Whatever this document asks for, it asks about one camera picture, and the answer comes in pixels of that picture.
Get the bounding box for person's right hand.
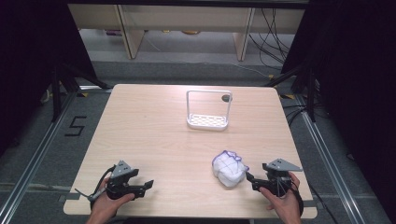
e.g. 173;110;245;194
259;172;303;218

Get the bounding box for black metal stand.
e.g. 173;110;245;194
264;61;318;123
50;63;112;123

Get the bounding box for bundle of black cables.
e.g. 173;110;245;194
247;7;296;71

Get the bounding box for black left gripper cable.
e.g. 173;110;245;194
74;165;117;210

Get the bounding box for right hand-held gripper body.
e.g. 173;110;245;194
262;158;304;198

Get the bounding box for silver metal floor rail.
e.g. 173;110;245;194
0;91;78;224
294;93;366;224

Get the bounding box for black floor cables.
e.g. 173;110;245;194
280;104;310;126

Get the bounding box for beige wooden desk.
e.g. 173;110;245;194
67;3;306;62

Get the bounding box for dark curtain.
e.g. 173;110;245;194
0;0;98;157
280;0;396;216

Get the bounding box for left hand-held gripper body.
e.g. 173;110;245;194
106;160;140;201

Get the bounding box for white rack with handle frame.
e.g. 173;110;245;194
185;89;233;132

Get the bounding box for white cloth with purple edge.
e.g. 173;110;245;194
211;149;250;189

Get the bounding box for person's left hand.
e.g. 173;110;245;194
87;178;136;220

